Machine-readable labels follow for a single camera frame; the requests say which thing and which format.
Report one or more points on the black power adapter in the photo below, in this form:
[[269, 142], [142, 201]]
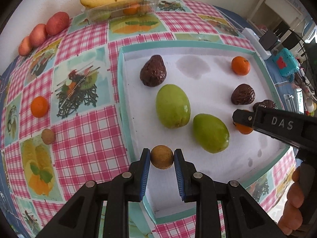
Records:
[[268, 41]]

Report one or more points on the teal toy with red patch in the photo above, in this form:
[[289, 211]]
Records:
[[284, 62]]

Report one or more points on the large dark brown avocado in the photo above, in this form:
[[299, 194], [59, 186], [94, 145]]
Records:
[[153, 70]]

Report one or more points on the green mango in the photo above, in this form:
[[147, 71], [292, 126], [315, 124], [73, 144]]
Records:
[[210, 132]]

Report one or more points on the plaid printed tablecloth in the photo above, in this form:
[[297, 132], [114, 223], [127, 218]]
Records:
[[81, 141]]

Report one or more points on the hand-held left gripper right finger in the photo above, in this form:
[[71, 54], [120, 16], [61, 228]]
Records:
[[178, 178]]

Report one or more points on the person's right hand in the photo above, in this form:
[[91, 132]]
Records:
[[293, 203]]

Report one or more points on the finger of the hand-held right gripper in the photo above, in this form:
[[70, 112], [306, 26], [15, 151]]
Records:
[[244, 117]]

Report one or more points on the orange mandarin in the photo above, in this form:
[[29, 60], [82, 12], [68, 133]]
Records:
[[244, 129], [240, 65], [39, 106]]

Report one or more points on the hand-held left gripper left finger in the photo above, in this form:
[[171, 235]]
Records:
[[146, 178]]

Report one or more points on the white shelf unit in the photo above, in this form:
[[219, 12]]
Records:
[[263, 2]]

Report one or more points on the clear plastic clamshell container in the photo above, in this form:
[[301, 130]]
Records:
[[116, 14]]

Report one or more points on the white tray with teal rim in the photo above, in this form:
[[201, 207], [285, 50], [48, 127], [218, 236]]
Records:
[[141, 119]]

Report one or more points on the white power strip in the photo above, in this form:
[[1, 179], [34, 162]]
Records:
[[252, 38]]

